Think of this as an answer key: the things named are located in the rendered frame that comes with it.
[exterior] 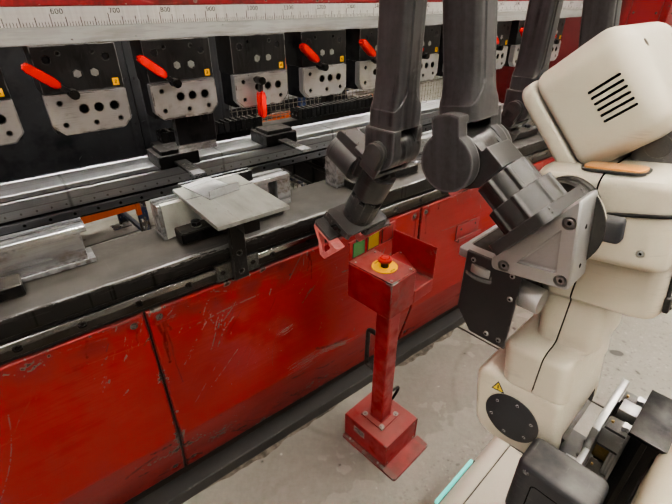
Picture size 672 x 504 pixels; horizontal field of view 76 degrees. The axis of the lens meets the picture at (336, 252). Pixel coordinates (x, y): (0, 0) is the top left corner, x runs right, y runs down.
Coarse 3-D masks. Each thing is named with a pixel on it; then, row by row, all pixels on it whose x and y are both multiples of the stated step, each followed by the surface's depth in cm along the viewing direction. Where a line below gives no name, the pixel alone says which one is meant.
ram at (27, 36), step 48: (0, 0) 74; (48, 0) 78; (96, 0) 82; (144, 0) 87; (192, 0) 92; (240, 0) 98; (288, 0) 105; (336, 0) 113; (432, 0) 133; (528, 0) 162; (576, 0) 182
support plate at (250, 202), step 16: (240, 176) 116; (176, 192) 107; (192, 192) 107; (240, 192) 107; (256, 192) 107; (192, 208) 100; (208, 208) 99; (224, 208) 99; (240, 208) 99; (256, 208) 99; (272, 208) 99; (288, 208) 100; (224, 224) 92
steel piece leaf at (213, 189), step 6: (216, 180) 113; (198, 186) 109; (204, 186) 109; (210, 186) 109; (216, 186) 109; (222, 186) 109; (228, 186) 105; (234, 186) 107; (198, 192) 106; (204, 192) 106; (210, 192) 102; (216, 192) 103; (222, 192) 104; (228, 192) 106; (210, 198) 102
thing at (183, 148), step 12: (180, 120) 103; (192, 120) 105; (204, 120) 107; (180, 132) 105; (192, 132) 106; (204, 132) 108; (180, 144) 106; (192, 144) 108; (204, 144) 110; (216, 144) 112
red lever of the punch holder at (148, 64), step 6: (138, 60) 87; (144, 60) 87; (150, 60) 88; (144, 66) 88; (150, 66) 88; (156, 66) 89; (156, 72) 90; (162, 72) 90; (168, 78) 92; (174, 78) 93; (174, 84) 92; (180, 84) 93
